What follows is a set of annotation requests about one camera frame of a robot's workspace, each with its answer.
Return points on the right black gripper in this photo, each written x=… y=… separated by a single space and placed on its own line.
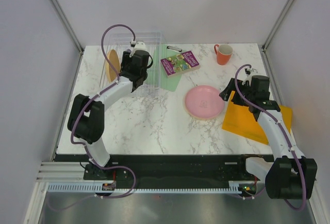
x=232 y=85

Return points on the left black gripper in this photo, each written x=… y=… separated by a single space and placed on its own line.
x=126 y=59

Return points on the yellow plate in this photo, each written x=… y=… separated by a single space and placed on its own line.
x=203 y=109
x=114 y=60

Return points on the pink plate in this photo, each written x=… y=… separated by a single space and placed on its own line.
x=203 y=92

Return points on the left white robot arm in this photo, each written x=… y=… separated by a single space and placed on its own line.
x=87 y=117

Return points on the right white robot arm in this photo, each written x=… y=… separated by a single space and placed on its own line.
x=292 y=174

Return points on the clear acrylic dish rack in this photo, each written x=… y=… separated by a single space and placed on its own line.
x=116 y=42

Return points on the green clipboard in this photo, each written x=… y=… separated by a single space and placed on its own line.
x=170 y=82

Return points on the orange mug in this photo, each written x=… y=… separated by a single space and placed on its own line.
x=223 y=53

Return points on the purple paperback book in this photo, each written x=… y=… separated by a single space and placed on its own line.
x=179 y=64

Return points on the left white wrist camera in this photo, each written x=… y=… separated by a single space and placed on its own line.
x=137 y=46

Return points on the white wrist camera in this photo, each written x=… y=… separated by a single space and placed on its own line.
x=250 y=72
x=137 y=46

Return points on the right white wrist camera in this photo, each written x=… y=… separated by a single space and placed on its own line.
x=250 y=72

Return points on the white slotted cable duct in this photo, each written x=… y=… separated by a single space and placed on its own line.
x=75 y=187

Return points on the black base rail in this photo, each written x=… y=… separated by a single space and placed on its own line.
x=172 y=171

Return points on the left aluminium frame post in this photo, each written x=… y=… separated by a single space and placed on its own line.
x=66 y=24

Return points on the aluminium frame post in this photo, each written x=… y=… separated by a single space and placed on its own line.
x=283 y=13
x=66 y=24

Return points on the right aluminium frame post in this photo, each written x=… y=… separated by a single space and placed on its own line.
x=283 y=13

